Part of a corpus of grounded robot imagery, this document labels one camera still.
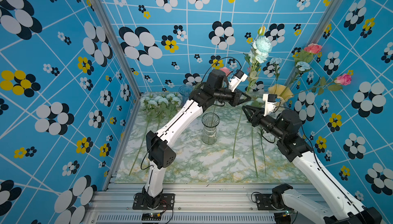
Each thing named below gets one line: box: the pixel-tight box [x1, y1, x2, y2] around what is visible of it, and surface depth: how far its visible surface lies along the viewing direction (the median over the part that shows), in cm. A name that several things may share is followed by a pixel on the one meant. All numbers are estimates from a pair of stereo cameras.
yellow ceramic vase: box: [268, 83, 294, 101], surface depth 97 cm
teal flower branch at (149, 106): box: [128, 97, 159, 175], surface depth 110 cm
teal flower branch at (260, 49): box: [232, 25, 273, 159], surface depth 60 cm
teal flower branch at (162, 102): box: [154, 95, 169, 130], surface depth 110 cm
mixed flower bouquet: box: [269, 42, 352, 96], surface depth 87 cm
